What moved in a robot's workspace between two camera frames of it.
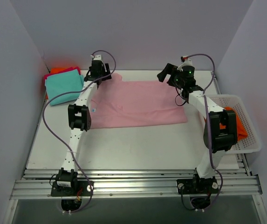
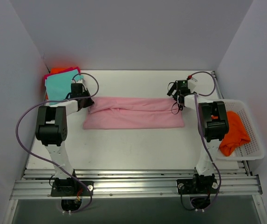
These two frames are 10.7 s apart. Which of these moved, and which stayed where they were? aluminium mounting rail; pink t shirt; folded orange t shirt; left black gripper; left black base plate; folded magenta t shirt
Moved: left black gripper; pink t shirt
Stayed: folded orange t shirt; left black base plate; aluminium mounting rail; folded magenta t shirt
